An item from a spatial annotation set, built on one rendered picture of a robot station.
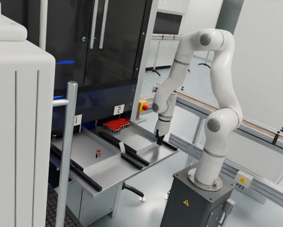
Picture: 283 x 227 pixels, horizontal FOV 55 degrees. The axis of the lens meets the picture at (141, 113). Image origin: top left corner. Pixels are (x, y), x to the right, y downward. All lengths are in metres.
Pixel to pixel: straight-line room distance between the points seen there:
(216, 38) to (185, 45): 0.20
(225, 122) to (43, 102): 0.86
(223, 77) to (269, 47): 1.51
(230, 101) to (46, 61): 0.98
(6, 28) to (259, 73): 2.43
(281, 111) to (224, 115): 1.57
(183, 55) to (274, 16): 1.51
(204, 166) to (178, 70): 0.52
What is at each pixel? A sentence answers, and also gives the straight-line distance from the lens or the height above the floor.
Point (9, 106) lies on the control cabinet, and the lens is 0.62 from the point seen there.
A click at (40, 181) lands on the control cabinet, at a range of 0.76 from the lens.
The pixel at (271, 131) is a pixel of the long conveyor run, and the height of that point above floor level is 0.96.
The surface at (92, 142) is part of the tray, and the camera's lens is 1.61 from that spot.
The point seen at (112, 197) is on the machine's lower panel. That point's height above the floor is 0.24.
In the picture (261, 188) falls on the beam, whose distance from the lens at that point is 2.44.
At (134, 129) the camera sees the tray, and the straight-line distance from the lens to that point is 1.83.
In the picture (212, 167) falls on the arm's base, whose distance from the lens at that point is 1.44.
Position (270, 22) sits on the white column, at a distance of 2.81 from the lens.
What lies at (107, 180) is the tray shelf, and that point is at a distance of 1.33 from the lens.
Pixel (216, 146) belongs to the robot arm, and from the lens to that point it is 1.38.
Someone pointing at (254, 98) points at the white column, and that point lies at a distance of 2.87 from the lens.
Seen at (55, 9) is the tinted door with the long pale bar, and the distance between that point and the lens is 1.28.
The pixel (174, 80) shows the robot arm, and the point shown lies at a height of 1.33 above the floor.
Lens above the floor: 1.70
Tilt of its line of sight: 23 degrees down
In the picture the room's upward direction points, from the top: 12 degrees clockwise
